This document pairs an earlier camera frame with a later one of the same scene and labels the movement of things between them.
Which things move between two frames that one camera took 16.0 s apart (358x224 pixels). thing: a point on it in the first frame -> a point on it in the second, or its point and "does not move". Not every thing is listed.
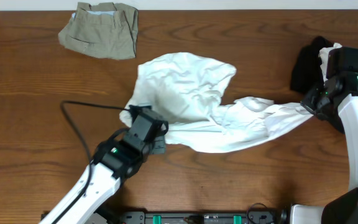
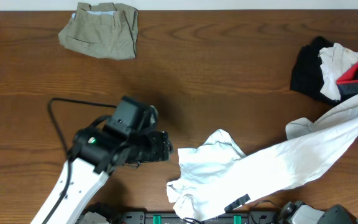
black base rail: [188, 217] does not move
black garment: [307, 73] does not move
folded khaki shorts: [106, 30] does not move
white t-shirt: [184, 89] -> [218, 176]
